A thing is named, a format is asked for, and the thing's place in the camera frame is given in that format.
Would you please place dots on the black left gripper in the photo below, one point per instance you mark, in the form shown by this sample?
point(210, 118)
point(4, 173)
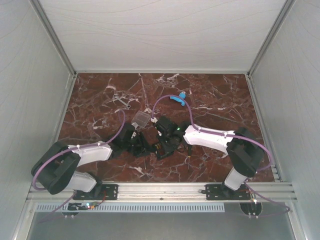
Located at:
point(144, 148)

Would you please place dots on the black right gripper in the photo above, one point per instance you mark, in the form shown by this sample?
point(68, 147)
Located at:
point(160, 136)

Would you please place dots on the black fuse box base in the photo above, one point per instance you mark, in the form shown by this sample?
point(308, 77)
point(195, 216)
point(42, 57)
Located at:
point(162, 150)

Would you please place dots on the clear plastic fuse box lid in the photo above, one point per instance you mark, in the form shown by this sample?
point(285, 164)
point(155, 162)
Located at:
point(140, 119)

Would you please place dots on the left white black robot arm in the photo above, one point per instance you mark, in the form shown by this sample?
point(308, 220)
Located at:
point(57, 168)

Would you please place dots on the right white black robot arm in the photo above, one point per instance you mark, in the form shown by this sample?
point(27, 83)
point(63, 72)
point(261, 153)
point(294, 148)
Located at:
point(244, 154)

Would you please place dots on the silver ratchet wrench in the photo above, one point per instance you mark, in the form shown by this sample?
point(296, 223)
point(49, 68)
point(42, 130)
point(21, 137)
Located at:
point(116, 97)

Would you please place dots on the blue glue gun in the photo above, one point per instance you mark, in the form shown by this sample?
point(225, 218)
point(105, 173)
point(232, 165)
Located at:
point(180, 98)

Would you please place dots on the yellow black handle screwdriver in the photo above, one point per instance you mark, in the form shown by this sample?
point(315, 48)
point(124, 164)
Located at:
point(189, 160)

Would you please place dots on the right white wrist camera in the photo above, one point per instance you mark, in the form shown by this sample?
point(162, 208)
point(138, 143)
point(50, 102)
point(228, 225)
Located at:
point(153, 120)

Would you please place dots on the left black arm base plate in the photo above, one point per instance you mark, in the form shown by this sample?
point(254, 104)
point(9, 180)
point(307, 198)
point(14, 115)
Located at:
point(107, 192)

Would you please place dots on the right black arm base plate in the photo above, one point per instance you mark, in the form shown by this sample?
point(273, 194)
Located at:
point(220, 192)

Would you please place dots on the aluminium front rail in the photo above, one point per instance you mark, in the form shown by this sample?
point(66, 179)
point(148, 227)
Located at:
point(172, 192)

